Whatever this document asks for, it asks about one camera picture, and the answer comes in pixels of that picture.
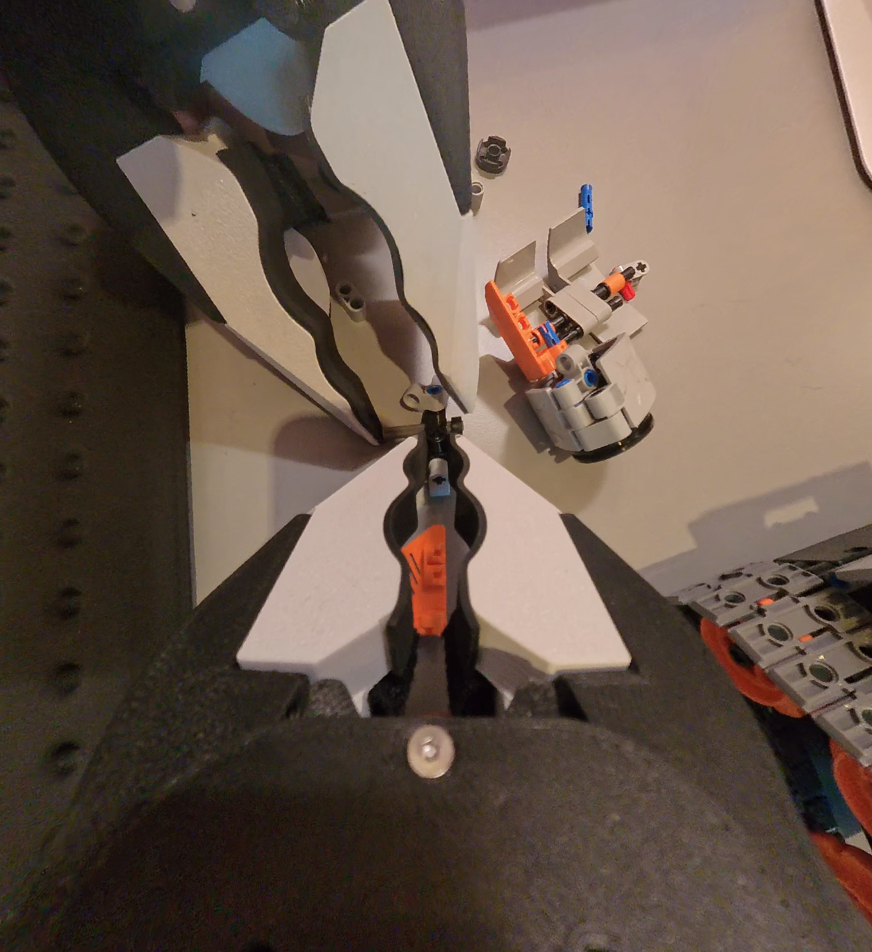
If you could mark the small black grey toy assembly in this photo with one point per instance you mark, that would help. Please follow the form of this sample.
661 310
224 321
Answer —
436 431

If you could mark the dark round toy piece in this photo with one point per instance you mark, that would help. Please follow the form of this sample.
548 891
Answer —
493 155

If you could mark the grey orange tracked toy robot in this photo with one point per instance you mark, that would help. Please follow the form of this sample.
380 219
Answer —
815 669

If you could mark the orange toy panel piece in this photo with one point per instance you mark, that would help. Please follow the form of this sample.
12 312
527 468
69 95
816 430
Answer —
424 587

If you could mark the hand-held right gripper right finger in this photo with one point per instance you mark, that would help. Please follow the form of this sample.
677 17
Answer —
540 595

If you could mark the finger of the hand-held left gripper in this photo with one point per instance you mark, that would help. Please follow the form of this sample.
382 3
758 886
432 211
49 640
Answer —
205 223
406 186

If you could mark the grey orange toy sub-assembly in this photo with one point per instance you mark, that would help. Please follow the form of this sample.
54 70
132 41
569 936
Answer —
599 416

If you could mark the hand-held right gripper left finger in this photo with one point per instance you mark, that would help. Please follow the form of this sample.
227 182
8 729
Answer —
317 595

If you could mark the dark dotted mat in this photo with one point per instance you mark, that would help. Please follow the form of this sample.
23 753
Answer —
71 372

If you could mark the blue toy pin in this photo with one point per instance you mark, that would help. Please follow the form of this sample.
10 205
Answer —
587 208

